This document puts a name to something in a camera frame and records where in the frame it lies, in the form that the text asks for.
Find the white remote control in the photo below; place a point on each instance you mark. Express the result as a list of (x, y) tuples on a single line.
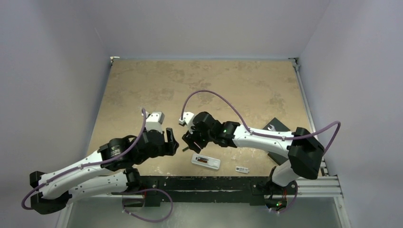
[(206, 161)]

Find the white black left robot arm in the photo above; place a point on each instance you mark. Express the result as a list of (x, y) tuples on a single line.
[(107, 170)]

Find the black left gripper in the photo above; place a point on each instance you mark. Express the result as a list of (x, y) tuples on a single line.
[(168, 148)]

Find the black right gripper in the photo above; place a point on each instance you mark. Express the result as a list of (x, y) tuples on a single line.
[(193, 137)]

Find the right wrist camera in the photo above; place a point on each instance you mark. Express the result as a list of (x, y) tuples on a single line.
[(186, 119)]

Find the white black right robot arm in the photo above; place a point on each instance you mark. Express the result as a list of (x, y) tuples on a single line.
[(303, 152)]

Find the white battery cover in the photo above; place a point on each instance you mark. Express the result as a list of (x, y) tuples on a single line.
[(242, 169)]

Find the aluminium frame base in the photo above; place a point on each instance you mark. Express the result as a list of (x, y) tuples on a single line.
[(315, 204)]

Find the silver open-end wrench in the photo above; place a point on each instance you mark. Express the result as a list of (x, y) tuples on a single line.
[(271, 127)]

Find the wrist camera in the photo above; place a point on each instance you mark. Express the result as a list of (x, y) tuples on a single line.
[(154, 121), (186, 119)]

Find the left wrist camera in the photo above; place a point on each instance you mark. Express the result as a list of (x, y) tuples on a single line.
[(154, 121)]

